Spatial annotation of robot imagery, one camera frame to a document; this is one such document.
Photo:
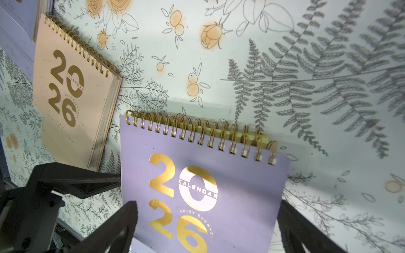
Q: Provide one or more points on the floral patterned table mat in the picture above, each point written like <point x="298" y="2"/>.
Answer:
<point x="325" y="79"/>

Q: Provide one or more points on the purple calendar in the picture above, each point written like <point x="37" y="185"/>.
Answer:
<point x="19" y="29"/>
<point x="216" y="197"/>

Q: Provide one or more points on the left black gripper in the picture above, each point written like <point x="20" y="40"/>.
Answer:
<point x="29" y="218"/>

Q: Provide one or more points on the yellow-green 2026 desk calendar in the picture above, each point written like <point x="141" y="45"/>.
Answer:
<point x="204" y="133"/>

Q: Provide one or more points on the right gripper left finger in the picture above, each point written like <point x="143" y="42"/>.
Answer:
<point x="113" y="236"/>

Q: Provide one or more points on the peach 2026 desk calendar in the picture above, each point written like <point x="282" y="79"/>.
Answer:
<point x="75" y="89"/>

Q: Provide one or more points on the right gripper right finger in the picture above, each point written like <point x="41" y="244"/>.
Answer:
<point x="298" y="233"/>

